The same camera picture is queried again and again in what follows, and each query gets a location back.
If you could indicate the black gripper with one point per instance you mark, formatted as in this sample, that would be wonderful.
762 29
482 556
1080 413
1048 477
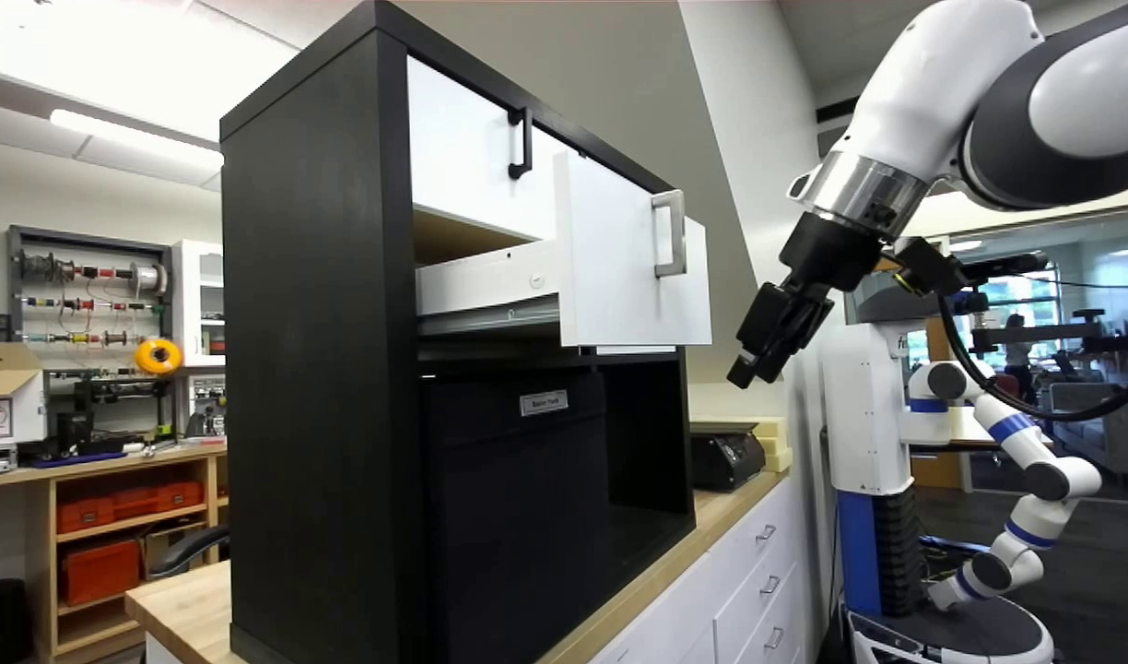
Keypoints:
785 326

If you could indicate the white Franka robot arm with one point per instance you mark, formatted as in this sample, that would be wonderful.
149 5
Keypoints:
935 87

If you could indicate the black device on counter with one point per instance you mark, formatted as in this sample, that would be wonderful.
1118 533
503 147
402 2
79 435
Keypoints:
723 457

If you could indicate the white and blue mobile robot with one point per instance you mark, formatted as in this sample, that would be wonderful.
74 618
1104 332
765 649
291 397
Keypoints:
865 418

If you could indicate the white counter cabinet wooden top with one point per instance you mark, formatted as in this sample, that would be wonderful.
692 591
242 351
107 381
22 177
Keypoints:
736 591

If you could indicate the black fabric storage bin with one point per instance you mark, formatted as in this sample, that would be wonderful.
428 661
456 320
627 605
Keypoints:
513 529

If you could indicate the black cube shelf cabinet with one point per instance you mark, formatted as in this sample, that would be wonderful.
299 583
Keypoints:
320 370

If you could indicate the yellow spool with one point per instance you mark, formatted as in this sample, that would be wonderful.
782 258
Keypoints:
159 359

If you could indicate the row of small red bins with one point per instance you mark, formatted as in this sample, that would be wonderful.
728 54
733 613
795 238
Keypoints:
127 504

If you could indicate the grey tool pegboard rack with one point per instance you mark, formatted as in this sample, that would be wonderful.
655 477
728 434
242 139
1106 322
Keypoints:
85 306

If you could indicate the large red bin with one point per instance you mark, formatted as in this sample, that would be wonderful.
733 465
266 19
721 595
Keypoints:
102 572

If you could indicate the wooden workbench shelf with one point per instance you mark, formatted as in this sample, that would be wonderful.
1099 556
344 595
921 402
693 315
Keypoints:
42 538

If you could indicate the cardboard box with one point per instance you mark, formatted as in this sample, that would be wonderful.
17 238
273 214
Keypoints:
6 401

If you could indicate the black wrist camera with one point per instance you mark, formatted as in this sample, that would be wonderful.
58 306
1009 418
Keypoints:
924 265

